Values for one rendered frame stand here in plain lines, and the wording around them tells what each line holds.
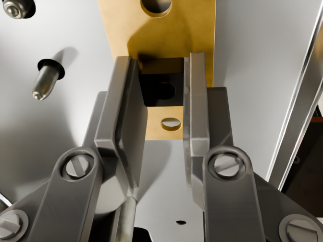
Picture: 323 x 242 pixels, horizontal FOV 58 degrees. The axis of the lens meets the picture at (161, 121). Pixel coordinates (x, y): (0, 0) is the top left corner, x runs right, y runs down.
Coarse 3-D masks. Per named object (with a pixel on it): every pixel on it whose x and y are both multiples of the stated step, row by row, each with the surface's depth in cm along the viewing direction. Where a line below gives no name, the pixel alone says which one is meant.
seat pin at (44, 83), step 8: (48, 64) 12; (56, 64) 12; (40, 72) 12; (48, 72) 12; (56, 72) 12; (40, 80) 12; (48, 80) 12; (56, 80) 12; (32, 88) 12; (40, 88) 11; (48, 88) 12; (40, 96) 11; (48, 96) 12
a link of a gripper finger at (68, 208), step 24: (72, 168) 8; (96, 168) 8; (48, 192) 7; (72, 192) 7; (96, 192) 7; (48, 216) 7; (72, 216) 7; (48, 240) 6; (72, 240) 6; (96, 240) 8
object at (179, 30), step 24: (120, 0) 9; (192, 0) 9; (120, 24) 10; (144, 24) 10; (168, 24) 10; (192, 24) 10; (120, 48) 11; (144, 48) 11; (168, 48) 11; (192, 48) 11; (144, 72) 10; (168, 72) 10; (144, 96) 11; (168, 96) 11
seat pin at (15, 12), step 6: (6, 0) 10; (12, 0) 10; (18, 0) 10; (24, 0) 10; (30, 0) 10; (6, 6) 10; (12, 6) 10; (18, 6) 10; (24, 6) 10; (30, 6) 11; (6, 12) 10; (12, 12) 10; (18, 12) 10; (24, 12) 10; (18, 18) 10
